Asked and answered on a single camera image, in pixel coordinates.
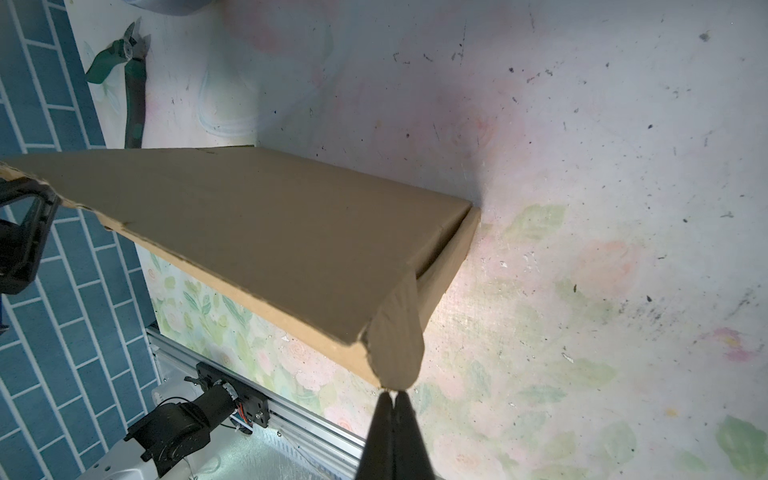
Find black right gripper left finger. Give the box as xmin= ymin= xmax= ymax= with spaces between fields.
xmin=355 ymin=391 xmax=395 ymax=480

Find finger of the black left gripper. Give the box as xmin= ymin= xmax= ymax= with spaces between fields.
xmin=1 ymin=178 xmax=61 ymax=294

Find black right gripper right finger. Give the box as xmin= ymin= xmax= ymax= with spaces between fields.
xmin=392 ymin=391 xmax=436 ymax=480

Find brown cardboard box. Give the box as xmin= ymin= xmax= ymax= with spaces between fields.
xmin=1 ymin=146 xmax=480 ymax=390

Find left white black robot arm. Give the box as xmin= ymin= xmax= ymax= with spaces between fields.
xmin=1 ymin=179 xmax=238 ymax=479

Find lavender ceramic cup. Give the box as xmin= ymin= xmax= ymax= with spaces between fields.
xmin=124 ymin=0 xmax=212 ymax=16

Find aluminium front rail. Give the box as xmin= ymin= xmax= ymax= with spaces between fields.
xmin=146 ymin=324 xmax=367 ymax=479

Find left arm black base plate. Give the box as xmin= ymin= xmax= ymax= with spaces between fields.
xmin=184 ymin=362 xmax=270 ymax=428

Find green handled pliers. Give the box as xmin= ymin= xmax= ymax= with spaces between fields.
xmin=85 ymin=16 xmax=152 ymax=150

